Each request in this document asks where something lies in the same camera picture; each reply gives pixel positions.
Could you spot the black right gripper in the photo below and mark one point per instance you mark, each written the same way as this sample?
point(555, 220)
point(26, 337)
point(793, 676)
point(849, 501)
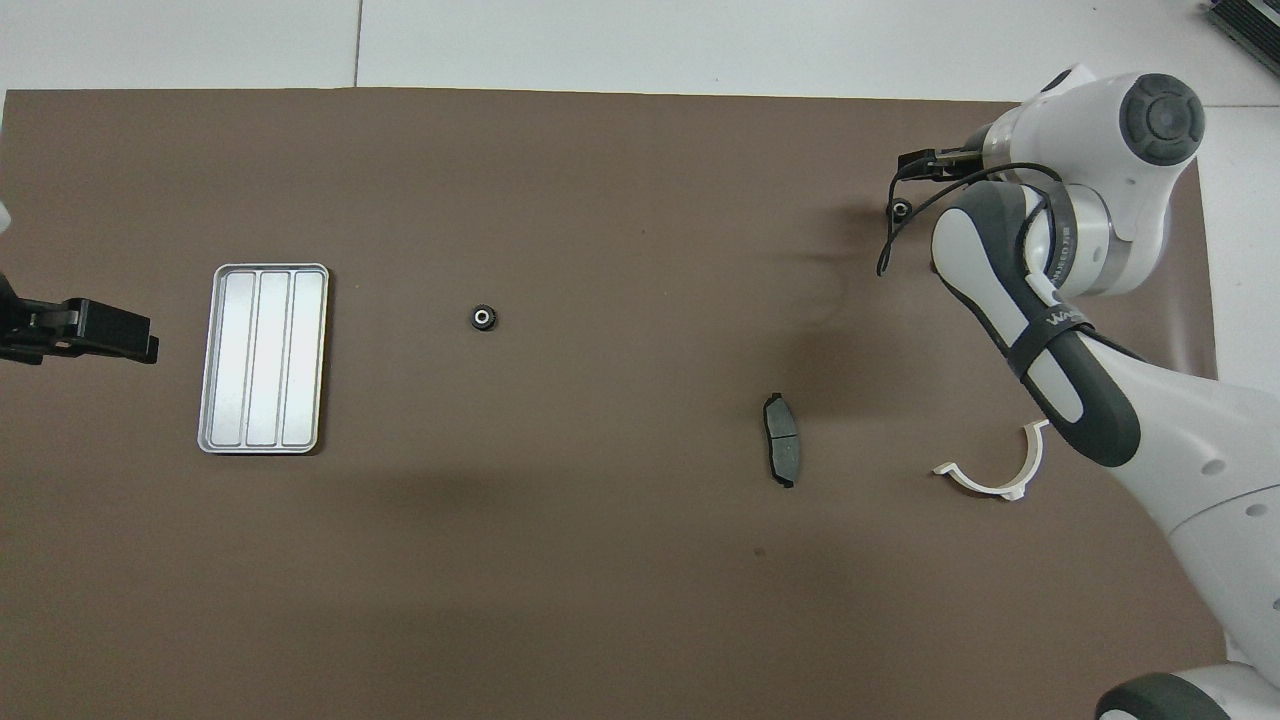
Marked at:
point(925, 163)

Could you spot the dark ribbed metal block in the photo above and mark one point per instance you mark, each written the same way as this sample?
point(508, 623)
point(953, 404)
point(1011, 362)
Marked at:
point(1250, 25)

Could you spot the dark grey brake pad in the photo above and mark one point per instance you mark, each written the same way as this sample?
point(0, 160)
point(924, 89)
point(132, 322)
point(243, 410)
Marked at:
point(783, 445)

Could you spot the silver metal tray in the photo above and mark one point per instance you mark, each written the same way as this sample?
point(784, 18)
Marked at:
point(262, 360)

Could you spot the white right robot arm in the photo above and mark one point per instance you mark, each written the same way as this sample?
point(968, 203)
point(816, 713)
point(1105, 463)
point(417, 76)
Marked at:
point(1100, 140)

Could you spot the white curved plastic clip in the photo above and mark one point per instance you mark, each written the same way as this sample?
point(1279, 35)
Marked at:
point(1000, 488)

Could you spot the brown table mat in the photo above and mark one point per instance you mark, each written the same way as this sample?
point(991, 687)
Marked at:
point(600, 250)

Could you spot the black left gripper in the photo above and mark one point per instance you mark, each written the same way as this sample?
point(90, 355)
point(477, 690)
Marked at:
point(45, 330)

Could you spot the black bearing gear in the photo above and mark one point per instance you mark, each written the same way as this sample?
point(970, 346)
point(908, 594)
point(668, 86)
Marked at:
point(900, 210)
point(483, 318)

